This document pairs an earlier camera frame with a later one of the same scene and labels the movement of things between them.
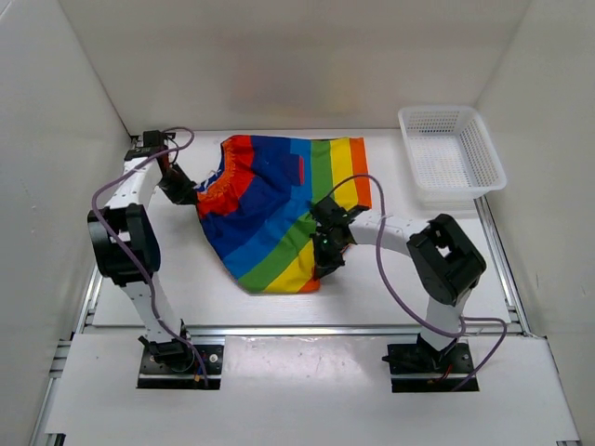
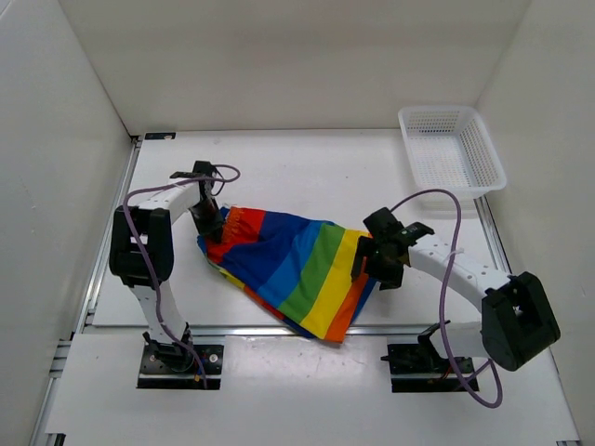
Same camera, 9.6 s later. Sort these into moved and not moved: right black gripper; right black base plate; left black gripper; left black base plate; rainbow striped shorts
Moved: right black gripper; left black gripper; rainbow striped shorts
Not moved: left black base plate; right black base plate
